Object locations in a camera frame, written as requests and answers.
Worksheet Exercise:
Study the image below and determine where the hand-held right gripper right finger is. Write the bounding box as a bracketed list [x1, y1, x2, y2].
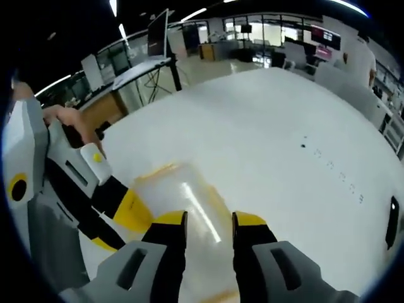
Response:
[232, 211, 360, 303]

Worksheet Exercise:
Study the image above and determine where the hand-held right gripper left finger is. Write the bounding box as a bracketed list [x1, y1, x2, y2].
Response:
[59, 210, 189, 303]

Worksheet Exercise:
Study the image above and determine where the clear plastic box yellow trim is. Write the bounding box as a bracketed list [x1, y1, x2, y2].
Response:
[125, 162, 236, 303]

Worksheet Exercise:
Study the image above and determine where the person's left hand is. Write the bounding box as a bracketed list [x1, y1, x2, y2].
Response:
[42, 105, 107, 159]

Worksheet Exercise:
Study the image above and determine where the wooden cabinet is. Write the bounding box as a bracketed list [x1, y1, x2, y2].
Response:
[78, 90, 129, 128]

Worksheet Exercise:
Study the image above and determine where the white tall cabinet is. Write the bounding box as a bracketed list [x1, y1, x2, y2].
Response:
[80, 54, 102, 92]

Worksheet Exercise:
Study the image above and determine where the white side desk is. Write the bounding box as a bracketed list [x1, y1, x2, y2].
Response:
[111, 56, 183, 93]

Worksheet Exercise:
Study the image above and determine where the black flat device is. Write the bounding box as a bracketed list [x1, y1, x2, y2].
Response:
[385, 195, 401, 251]

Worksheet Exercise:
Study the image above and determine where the short ceiling light strip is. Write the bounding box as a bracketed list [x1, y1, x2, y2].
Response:
[181, 7, 208, 23]

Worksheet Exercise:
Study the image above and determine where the red wall screen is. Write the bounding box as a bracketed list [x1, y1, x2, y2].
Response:
[310, 25, 342, 51]

